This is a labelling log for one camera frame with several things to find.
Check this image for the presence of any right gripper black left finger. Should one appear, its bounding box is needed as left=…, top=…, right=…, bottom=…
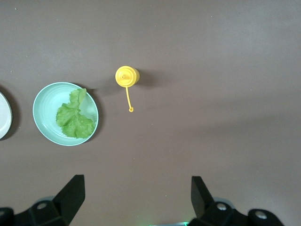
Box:
left=0, top=174, right=86, bottom=226

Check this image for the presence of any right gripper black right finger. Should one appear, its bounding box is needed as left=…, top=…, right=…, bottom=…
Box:
left=189, top=176, right=286, bottom=226

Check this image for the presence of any green lettuce leaf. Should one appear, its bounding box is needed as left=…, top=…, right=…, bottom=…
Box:
left=55, top=88, right=96, bottom=139

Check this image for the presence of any yellow mustard squeeze bottle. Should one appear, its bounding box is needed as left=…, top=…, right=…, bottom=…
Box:
left=115, top=65, right=141, bottom=113

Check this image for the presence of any mint green plate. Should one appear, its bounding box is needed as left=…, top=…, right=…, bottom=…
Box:
left=32, top=81, right=99, bottom=147

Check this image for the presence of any beige plate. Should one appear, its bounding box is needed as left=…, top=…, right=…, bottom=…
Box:
left=0, top=91, right=13, bottom=140

